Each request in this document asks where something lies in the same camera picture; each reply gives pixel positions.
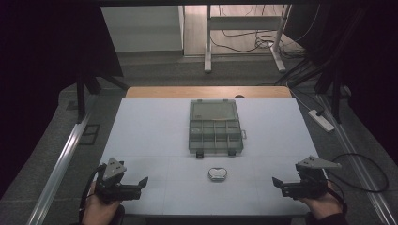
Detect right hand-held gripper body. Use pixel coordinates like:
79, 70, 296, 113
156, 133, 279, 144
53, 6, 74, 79
281, 155, 343, 201

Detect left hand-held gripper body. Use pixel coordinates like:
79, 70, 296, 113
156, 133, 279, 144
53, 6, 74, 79
94, 157, 142, 204

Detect small silver heart-shaped tin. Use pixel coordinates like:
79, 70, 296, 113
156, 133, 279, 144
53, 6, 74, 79
207, 167, 228, 183

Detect clear plastic compartment box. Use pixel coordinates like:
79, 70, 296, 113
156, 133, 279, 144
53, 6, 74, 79
188, 98, 248, 158

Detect person's right hand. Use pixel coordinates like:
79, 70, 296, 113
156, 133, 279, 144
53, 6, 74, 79
298, 182, 344, 221

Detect person's left hand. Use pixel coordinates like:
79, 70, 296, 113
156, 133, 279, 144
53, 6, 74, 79
82, 181, 122, 225

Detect white power strip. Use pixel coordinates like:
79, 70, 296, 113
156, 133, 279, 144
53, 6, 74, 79
307, 109, 336, 133

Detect white mat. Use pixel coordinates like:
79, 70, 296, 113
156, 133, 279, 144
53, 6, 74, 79
99, 97, 321, 218

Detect black stand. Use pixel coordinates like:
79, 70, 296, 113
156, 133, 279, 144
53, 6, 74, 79
273, 6, 369, 125
75, 73, 130, 125

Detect wooden table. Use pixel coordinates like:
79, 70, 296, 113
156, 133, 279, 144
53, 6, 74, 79
125, 85, 293, 99

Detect white cabinet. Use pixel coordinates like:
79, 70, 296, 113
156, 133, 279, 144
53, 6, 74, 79
100, 5, 186, 54

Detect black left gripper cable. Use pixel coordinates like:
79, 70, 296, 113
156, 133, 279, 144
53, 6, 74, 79
78, 163, 106, 224

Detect aluminium rail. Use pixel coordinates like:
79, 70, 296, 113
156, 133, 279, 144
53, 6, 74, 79
25, 113, 92, 225
317, 93, 398, 225

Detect black cables on floor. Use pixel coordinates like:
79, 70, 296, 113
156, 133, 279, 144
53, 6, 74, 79
208, 4, 323, 60

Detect white metal desk frame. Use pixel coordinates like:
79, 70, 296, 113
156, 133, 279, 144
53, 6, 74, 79
204, 4, 293, 75

